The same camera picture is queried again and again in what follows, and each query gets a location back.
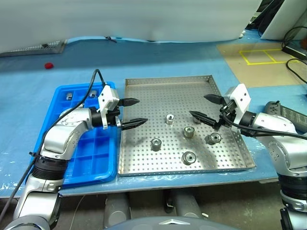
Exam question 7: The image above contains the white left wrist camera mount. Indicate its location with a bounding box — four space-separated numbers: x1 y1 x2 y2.
97 85 120 130

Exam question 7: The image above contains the grey robot torso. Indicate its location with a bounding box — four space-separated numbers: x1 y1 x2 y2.
105 215 231 230

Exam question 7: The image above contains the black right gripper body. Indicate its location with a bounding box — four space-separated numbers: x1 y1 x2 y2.
215 97 237 128

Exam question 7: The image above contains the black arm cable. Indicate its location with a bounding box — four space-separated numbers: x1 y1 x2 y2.
220 111 307 141
0 69 107 218

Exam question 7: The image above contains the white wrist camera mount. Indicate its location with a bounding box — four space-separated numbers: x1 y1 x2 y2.
224 83 252 125
97 85 120 130

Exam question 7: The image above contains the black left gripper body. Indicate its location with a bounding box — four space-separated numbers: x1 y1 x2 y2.
106 104 123 127

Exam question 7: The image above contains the white board panel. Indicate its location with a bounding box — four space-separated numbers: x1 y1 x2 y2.
260 0 307 40

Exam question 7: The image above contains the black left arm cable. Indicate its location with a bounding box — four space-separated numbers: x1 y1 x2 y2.
0 69 107 218

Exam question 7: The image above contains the white foam sheet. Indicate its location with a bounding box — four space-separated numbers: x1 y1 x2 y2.
0 0 264 55

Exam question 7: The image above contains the brown cardboard sheet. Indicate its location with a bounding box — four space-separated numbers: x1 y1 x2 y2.
215 42 307 88

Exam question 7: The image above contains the black looped cable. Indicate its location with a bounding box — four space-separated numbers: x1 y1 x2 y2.
285 58 307 84
282 26 307 48

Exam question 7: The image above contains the grey rounded cylinder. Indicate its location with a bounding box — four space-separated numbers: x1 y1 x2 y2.
103 194 131 228
174 193 204 219

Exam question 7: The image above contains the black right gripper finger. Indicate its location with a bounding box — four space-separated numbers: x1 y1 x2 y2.
203 94 226 105
189 110 220 131

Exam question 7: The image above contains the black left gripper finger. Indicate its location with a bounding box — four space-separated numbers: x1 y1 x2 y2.
118 97 141 108
119 118 149 131

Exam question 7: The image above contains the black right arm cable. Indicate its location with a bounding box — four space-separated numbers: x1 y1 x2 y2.
220 111 307 141

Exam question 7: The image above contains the perforated metal tray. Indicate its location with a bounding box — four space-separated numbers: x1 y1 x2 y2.
0 40 68 58
117 74 257 177

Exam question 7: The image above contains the dark grey power strip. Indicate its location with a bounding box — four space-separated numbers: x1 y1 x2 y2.
263 100 307 135

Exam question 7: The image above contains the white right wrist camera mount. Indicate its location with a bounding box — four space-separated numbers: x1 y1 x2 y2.
224 83 252 125

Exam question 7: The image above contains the blue plastic compartment bin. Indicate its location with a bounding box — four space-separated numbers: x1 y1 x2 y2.
30 81 120 189

